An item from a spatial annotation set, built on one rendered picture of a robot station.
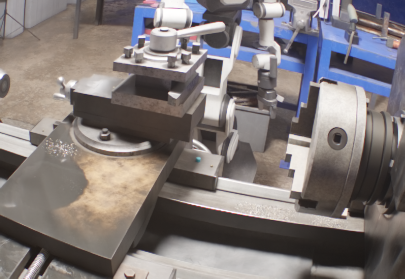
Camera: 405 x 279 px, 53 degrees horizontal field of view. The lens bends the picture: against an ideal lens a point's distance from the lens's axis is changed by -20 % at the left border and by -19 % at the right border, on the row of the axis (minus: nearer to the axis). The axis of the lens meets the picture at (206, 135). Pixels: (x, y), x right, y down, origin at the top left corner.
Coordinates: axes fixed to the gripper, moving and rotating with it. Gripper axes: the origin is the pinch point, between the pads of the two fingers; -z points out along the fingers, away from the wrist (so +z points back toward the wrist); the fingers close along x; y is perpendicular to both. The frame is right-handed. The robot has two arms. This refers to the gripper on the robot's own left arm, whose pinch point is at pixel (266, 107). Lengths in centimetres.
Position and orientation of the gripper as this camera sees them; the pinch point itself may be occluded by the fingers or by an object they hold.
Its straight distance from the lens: 222.3
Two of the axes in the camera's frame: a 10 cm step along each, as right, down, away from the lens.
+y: 9.0, -2.0, 3.8
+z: -0.2, -9.0, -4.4
